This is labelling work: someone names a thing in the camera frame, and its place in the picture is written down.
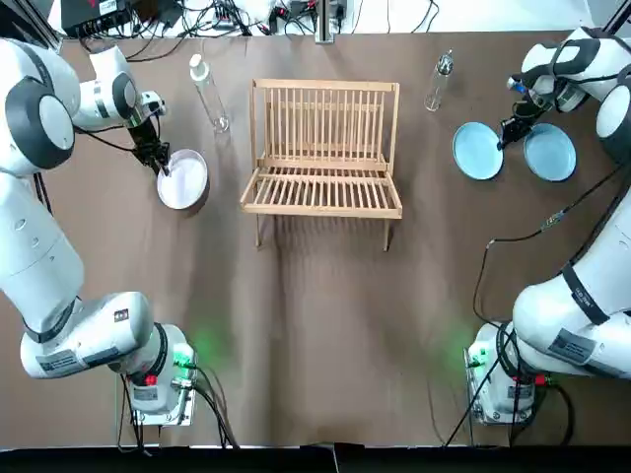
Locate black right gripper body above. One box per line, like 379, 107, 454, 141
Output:
512, 96, 543, 124

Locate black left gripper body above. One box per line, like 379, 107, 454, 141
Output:
123, 116, 162, 155

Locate pale round plate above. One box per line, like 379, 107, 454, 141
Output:
156, 149, 211, 211

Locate blue round plate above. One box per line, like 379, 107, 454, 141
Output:
523, 122, 578, 182
452, 121, 507, 181

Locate wooden dish rack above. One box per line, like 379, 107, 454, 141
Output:
240, 78, 404, 252

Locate clear bottle white cap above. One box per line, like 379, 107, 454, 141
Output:
189, 53, 232, 134

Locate clear bottle silver cap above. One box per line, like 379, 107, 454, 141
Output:
422, 48, 455, 113

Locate black power adapter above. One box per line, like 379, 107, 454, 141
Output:
152, 0, 184, 24

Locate black router red logo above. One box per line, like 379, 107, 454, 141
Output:
61, 0, 134, 38

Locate usb hub red lights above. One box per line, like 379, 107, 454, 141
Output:
211, 4, 238, 29

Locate black cable with connector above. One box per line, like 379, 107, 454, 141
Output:
472, 162, 631, 326

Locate aluminium corner frame post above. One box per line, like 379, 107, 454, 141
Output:
0, 9, 63, 55

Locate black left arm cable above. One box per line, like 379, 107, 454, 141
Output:
186, 362, 241, 448

